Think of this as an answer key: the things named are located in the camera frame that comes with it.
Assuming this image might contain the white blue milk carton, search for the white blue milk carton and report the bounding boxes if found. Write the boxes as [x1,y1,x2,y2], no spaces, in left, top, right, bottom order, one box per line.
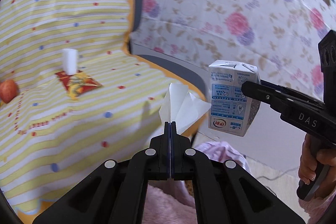
[209,60,260,137]

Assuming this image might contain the white paper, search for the white paper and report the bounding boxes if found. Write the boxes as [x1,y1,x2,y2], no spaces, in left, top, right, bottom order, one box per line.
[159,83,211,135]

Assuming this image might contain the red gold card pack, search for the red gold card pack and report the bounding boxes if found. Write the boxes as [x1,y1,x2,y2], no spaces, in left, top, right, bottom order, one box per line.
[55,71,102,100]

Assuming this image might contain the white foam block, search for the white foam block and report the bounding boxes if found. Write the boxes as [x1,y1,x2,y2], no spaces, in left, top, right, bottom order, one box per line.
[62,48,78,76]

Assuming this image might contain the right pink sleeve forearm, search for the right pink sleeve forearm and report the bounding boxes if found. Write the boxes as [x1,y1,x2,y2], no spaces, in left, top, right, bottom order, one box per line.
[298,189,335,224]

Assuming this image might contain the pink lined trash bin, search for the pink lined trash bin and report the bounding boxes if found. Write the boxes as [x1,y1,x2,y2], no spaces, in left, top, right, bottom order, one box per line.
[194,141,251,173]

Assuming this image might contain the right hand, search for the right hand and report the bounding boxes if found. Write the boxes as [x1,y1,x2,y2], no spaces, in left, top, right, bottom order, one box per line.
[298,134,335,186]

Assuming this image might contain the yellow striped plastic cover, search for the yellow striped plastic cover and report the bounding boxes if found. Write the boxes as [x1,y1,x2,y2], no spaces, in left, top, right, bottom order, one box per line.
[0,0,208,217]

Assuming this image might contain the grey office chair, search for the grey office chair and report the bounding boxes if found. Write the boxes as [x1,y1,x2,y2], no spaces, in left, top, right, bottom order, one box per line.
[128,0,211,101]

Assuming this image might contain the red apple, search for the red apple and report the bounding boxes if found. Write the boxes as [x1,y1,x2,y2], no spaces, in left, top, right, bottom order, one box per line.
[0,80,19,103]

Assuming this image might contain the black power cable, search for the black power cable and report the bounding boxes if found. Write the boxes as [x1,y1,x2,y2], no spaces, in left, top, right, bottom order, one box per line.
[256,167,300,181]

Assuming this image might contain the floral pattern wall sheet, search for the floral pattern wall sheet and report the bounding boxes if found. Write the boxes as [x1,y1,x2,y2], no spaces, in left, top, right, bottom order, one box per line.
[132,0,335,99]

